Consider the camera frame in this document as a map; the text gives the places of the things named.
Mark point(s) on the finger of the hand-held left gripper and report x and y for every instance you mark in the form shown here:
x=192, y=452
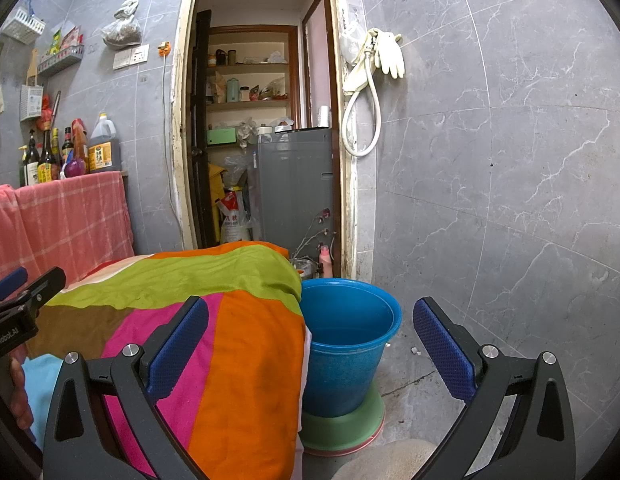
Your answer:
x=10, y=282
x=42, y=292

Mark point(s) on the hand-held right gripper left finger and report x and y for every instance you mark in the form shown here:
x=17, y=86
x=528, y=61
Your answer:
x=177, y=350

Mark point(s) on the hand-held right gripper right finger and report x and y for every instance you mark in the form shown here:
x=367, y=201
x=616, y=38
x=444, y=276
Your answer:
x=442, y=350

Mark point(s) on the blue plastic bucket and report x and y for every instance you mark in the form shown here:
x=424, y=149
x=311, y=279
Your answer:
x=340, y=375

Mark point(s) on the person's left hand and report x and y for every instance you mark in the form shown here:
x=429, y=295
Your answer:
x=19, y=390

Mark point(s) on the light blue cloth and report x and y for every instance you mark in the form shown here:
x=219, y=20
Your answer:
x=40, y=400

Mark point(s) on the multicoloured patchwork blanket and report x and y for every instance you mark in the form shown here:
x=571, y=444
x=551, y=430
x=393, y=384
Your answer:
x=250, y=360

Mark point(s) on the pink plaid cloth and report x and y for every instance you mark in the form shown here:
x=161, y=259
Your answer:
x=65, y=220

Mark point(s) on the yellow pump bottle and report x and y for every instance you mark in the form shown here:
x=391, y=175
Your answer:
x=22, y=167

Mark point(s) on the dark sauce bottle white label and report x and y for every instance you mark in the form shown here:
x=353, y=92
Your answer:
x=32, y=165

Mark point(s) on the dark sauce bottle yellow label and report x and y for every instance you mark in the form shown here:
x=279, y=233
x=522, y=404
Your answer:
x=47, y=160

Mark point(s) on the purple onion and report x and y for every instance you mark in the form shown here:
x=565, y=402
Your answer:
x=75, y=168

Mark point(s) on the green plastic basin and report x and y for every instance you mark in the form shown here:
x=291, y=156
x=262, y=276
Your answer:
x=340, y=432

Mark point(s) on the white red rice bag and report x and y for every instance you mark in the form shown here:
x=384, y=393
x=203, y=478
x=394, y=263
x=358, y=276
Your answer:
x=232, y=220

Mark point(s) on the pink bottle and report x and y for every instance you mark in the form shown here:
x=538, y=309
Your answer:
x=326, y=262

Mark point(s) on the small dark sauce bottle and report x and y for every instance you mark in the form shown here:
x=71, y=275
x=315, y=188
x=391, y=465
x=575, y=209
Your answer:
x=66, y=145

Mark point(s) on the orange plastic bottle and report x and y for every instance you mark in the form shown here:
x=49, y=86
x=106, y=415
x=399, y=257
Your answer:
x=80, y=145

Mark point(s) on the large cooking oil jug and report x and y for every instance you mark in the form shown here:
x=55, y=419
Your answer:
x=105, y=150

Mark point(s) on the yellow bag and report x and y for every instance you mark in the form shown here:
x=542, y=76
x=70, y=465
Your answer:
x=216, y=185

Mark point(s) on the red plastic bag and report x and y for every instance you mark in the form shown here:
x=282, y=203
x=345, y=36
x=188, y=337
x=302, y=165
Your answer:
x=46, y=112

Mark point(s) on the white utensil holder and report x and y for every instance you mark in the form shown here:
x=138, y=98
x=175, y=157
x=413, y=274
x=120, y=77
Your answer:
x=31, y=102

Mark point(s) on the grey washing machine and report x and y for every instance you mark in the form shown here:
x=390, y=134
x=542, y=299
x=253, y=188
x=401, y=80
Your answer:
x=295, y=190

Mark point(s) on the dark wooden door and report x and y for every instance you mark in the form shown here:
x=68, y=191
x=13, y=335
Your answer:
x=199, y=135

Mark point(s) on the wooden cutting board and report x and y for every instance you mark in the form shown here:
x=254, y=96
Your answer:
x=33, y=67

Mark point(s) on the green box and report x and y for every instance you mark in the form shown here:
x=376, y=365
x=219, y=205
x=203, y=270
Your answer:
x=221, y=136

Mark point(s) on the green seasoning packet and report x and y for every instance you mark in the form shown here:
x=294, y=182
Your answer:
x=56, y=42

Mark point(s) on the pink seasoning packet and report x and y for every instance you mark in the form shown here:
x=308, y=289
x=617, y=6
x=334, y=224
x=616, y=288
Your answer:
x=71, y=39

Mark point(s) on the white roll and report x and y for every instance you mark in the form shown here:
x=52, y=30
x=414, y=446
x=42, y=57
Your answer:
x=323, y=116

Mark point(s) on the mint green canister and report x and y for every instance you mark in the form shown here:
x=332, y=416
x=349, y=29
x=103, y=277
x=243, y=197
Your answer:
x=232, y=90

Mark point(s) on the hanging clear plastic bag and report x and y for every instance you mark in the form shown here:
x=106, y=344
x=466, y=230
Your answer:
x=121, y=30

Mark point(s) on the wooden pantry shelf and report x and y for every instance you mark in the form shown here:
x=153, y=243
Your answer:
x=250, y=67

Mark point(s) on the cream rubber gloves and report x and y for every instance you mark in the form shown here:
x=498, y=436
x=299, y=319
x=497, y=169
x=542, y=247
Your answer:
x=392, y=57

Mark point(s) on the white hanging plastic bag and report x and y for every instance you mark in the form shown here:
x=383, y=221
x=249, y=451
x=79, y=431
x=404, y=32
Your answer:
x=351, y=42

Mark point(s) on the grey wall shelf rack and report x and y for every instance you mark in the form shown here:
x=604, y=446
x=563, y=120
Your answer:
x=60, y=62

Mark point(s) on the white wall socket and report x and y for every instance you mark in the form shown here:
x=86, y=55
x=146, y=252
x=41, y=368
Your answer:
x=131, y=56

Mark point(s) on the white plastic wall basket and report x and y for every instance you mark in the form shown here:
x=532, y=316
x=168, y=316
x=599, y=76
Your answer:
x=22, y=25

